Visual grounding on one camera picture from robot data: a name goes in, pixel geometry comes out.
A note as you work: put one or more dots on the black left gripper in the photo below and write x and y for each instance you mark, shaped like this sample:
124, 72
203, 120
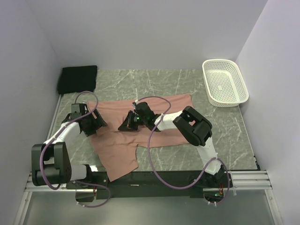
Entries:
98, 122

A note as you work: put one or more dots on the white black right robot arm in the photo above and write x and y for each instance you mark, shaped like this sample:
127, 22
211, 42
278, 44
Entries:
195, 128

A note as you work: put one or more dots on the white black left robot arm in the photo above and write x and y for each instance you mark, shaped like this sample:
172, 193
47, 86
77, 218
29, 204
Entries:
50, 162

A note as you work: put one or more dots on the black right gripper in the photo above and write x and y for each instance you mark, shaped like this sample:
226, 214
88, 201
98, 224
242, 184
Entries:
126, 125

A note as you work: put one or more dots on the white perforated plastic basket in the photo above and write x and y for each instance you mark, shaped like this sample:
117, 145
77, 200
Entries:
225, 86

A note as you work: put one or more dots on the aluminium extrusion rail frame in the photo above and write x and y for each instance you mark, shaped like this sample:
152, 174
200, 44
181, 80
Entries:
250, 201

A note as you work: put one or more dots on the folded black t-shirt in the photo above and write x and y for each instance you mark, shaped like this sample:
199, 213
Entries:
77, 79

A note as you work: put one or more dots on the pink graphic t-shirt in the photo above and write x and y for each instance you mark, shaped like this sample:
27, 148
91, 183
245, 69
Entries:
116, 149

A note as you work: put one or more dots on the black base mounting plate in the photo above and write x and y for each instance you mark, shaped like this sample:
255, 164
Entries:
146, 184

